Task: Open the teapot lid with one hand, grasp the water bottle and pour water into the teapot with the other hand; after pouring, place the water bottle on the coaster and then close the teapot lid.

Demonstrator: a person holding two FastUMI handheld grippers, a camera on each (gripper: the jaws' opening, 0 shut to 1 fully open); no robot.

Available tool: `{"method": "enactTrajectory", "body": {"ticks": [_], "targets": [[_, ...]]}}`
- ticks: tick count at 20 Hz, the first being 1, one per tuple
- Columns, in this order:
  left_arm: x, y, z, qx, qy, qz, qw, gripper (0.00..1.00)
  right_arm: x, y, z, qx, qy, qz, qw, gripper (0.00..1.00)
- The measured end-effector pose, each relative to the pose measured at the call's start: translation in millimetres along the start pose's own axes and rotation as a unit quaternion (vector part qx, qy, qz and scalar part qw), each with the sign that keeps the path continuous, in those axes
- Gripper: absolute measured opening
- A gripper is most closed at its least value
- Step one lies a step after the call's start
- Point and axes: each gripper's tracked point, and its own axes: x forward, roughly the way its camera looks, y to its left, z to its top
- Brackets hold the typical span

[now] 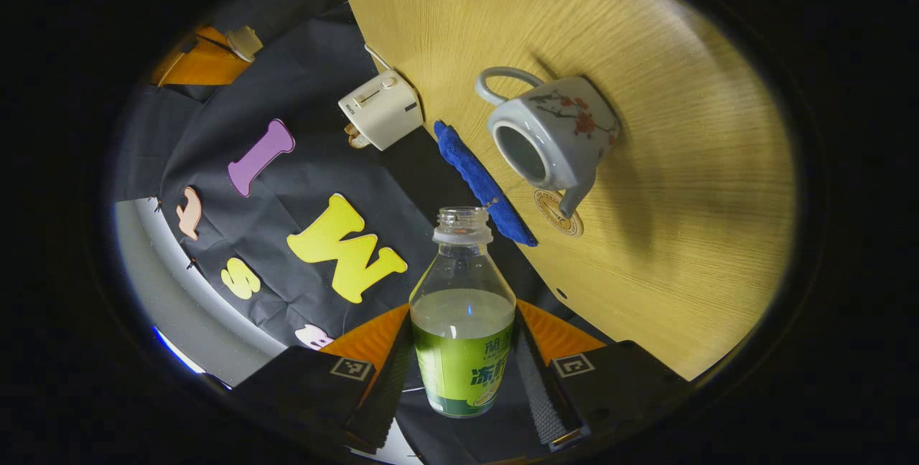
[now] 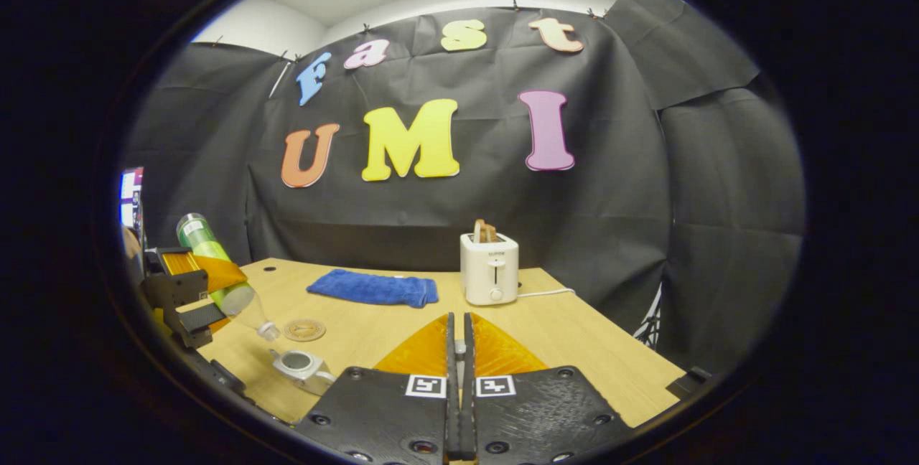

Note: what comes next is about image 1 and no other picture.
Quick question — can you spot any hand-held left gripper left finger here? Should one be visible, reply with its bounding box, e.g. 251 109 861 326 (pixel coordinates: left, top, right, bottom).
230 304 416 453

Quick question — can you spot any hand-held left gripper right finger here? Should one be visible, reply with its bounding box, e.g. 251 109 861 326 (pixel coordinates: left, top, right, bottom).
513 299 691 453

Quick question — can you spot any white teacup lid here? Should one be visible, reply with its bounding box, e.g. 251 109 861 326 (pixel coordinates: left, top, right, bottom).
226 25 264 62

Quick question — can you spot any green label water bottle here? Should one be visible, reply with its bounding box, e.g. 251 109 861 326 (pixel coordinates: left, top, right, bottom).
409 207 518 419

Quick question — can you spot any round wooden coaster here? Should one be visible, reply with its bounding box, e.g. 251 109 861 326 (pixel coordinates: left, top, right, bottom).
533 189 584 238

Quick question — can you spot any white floral teacup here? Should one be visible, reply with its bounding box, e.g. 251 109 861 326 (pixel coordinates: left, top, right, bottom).
475 67 620 220

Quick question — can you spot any white toaster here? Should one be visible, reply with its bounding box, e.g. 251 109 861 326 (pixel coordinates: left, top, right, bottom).
338 69 424 151

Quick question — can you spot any blue towel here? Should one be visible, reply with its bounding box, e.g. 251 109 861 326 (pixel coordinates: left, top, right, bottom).
433 121 538 248

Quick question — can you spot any ceiling light strip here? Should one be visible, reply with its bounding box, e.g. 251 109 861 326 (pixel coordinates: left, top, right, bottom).
151 325 207 376

